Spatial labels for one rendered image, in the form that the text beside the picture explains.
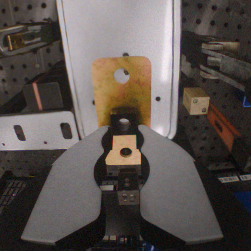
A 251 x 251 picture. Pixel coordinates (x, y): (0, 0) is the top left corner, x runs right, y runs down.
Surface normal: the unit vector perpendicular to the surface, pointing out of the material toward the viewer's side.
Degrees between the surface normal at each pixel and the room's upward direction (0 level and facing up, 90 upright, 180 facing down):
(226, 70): 81
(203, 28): 0
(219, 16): 0
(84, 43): 0
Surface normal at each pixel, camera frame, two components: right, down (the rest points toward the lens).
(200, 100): -0.01, 0.50
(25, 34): 0.97, 0.05
